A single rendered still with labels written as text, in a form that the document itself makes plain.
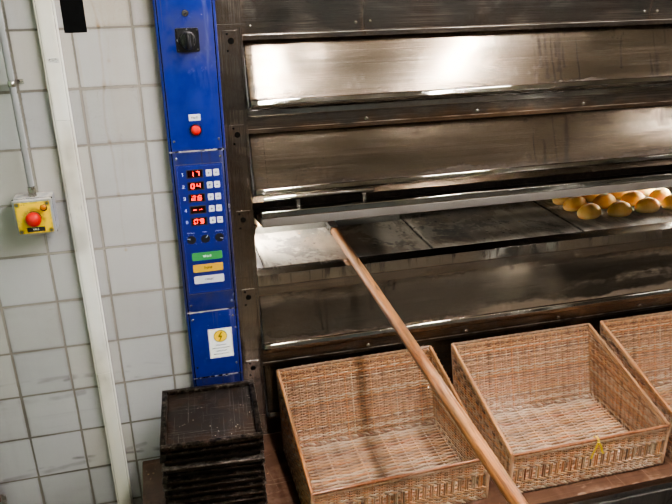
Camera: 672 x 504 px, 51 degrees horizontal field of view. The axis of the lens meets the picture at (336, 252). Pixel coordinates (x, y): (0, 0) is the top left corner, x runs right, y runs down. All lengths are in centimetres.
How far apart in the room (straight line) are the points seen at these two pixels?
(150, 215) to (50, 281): 35
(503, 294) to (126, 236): 128
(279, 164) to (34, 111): 68
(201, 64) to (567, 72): 113
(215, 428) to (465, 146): 115
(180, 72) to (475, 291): 122
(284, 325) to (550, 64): 118
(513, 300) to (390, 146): 74
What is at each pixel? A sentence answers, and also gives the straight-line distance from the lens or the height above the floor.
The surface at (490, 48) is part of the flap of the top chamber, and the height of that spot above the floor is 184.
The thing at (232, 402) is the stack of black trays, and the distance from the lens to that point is 216.
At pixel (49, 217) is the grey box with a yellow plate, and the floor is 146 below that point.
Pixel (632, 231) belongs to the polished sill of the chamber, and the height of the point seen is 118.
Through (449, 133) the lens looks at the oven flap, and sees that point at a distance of 226.
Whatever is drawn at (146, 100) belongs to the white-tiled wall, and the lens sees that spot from 202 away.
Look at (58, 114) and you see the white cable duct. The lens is 203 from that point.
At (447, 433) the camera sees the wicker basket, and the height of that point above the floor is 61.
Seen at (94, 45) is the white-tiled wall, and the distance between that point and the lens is 201.
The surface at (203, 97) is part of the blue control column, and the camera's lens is 200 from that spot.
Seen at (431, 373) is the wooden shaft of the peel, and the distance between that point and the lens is 166.
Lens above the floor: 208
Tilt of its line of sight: 22 degrees down
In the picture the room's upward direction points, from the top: 1 degrees counter-clockwise
